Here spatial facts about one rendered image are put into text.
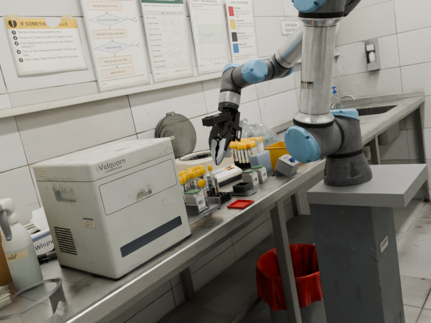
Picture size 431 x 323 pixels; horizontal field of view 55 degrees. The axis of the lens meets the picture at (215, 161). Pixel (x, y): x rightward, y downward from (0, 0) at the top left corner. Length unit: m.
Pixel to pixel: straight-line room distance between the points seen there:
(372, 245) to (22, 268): 0.98
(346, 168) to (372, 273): 0.33
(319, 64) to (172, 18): 1.16
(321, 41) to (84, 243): 0.80
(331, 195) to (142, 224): 0.57
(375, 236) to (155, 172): 0.68
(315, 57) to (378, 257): 0.63
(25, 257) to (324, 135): 0.86
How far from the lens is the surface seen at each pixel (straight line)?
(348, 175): 1.32
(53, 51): 1.74
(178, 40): 2.17
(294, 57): 1.40
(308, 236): 2.64
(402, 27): 3.70
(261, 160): 1.71
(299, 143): 1.20
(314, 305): 1.92
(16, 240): 1.16
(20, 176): 1.62
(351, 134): 1.31
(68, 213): 1.13
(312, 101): 1.17
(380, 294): 1.41
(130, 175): 1.06
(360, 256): 1.37
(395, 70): 3.73
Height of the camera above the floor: 1.30
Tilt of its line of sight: 11 degrees down
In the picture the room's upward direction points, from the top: 11 degrees counter-clockwise
